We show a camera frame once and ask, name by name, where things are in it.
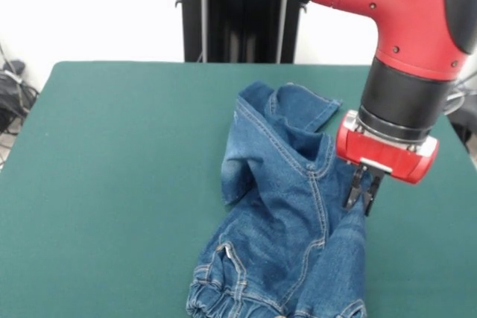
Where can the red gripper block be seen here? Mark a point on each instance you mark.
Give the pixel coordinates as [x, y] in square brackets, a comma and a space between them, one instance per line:
[380, 156]

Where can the blue denim jeans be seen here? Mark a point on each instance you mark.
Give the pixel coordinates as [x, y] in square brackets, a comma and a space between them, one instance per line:
[290, 202]

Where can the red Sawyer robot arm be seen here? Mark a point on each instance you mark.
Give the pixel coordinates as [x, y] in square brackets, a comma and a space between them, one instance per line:
[391, 16]

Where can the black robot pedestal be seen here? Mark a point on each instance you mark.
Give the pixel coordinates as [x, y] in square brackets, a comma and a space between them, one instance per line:
[231, 16]

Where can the dark green table cloth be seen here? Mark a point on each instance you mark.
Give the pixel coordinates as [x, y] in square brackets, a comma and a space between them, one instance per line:
[112, 184]

